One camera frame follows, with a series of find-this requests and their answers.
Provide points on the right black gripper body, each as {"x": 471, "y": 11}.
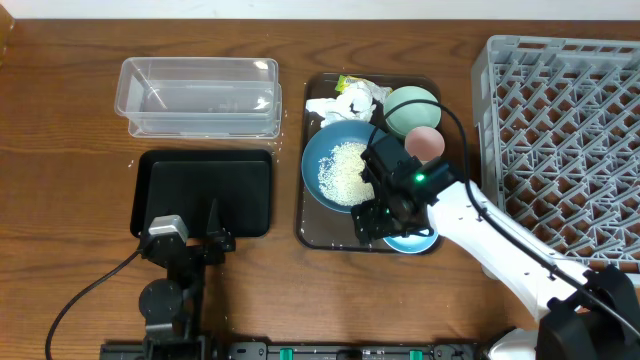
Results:
{"x": 386, "y": 217}

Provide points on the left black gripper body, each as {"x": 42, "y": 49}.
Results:
{"x": 195, "y": 248}

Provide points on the pink plastic cup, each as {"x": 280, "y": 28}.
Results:
{"x": 425, "y": 143}

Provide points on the light blue bowl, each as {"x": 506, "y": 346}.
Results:
{"x": 414, "y": 243}

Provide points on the mint green bowl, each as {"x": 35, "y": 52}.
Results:
{"x": 410, "y": 116}

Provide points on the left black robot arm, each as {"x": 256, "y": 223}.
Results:
{"x": 172, "y": 306}

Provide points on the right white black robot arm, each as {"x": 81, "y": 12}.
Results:
{"x": 581, "y": 313}

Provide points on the grey dishwasher rack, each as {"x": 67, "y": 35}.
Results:
{"x": 558, "y": 124}

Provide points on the black plastic tray bin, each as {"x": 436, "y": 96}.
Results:
{"x": 188, "y": 182}

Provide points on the pile of white rice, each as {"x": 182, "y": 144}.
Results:
{"x": 340, "y": 178}

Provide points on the dark blue plate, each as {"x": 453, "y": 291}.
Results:
{"x": 320, "y": 146}

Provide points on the dark brown serving tray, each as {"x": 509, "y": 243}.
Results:
{"x": 318, "y": 227}

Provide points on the crumpled white paper napkin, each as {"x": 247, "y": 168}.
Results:
{"x": 355, "y": 103}

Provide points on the yellow green snack wrapper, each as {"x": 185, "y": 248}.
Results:
{"x": 378, "y": 93}

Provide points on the clear plastic container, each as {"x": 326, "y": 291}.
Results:
{"x": 200, "y": 97}

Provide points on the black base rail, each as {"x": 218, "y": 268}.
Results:
{"x": 262, "y": 351}

